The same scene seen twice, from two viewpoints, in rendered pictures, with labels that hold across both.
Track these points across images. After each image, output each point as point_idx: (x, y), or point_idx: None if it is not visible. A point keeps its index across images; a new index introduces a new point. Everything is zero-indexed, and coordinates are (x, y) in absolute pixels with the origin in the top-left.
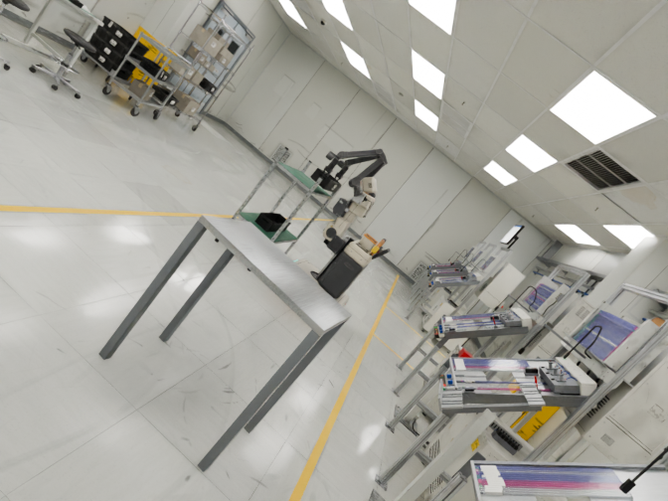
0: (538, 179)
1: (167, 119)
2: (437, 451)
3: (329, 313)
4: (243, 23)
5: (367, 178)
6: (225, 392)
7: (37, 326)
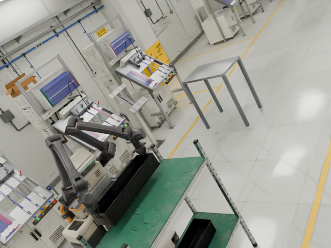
0: None
1: None
2: (112, 168)
3: (193, 73)
4: None
5: (87, 150)
6: (218, 131)
7: (281, 98)
